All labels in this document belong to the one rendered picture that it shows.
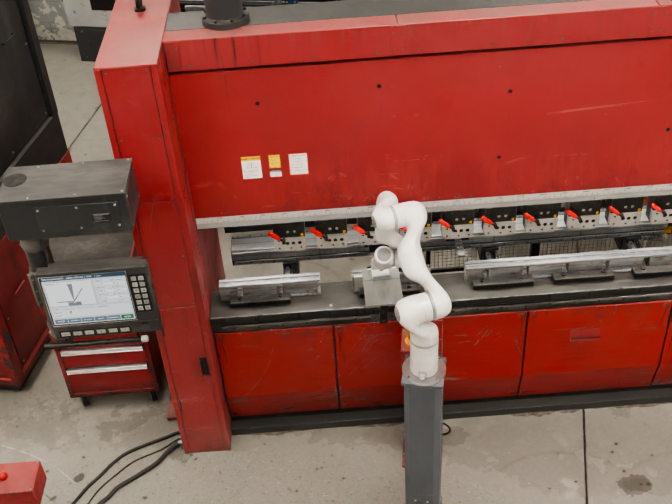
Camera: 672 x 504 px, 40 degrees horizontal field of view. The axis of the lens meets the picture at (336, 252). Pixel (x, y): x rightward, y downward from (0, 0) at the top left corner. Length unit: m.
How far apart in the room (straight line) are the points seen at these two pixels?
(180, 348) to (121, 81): 1.45
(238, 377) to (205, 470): 0.55
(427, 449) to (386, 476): 0.68
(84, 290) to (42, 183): 0.47
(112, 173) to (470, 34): 1.54
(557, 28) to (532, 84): 0.27
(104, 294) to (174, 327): 0.67
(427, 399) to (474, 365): 0.89
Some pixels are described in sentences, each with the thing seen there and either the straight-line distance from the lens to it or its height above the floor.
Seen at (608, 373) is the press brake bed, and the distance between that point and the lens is 5.21.
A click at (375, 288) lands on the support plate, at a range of 4.49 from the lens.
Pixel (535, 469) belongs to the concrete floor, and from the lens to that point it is 5.06.
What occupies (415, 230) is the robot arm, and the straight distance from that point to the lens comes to 3.81.
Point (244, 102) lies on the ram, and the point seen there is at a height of 1.99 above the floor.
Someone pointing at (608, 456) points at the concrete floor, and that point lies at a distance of 5.17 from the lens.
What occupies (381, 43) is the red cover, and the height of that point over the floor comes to 2.22.
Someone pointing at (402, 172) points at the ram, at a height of 1.57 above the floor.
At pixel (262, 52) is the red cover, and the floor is 2.22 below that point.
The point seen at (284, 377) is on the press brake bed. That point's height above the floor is 0.43.
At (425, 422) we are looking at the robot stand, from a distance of 4.21.
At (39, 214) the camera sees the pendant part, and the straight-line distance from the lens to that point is 3.77.
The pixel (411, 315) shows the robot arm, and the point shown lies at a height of 1.39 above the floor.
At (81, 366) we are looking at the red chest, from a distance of 5.31.
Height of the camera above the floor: 3.93
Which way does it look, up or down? 38 degrees down
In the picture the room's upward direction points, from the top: 4 degrees counter-clockwise
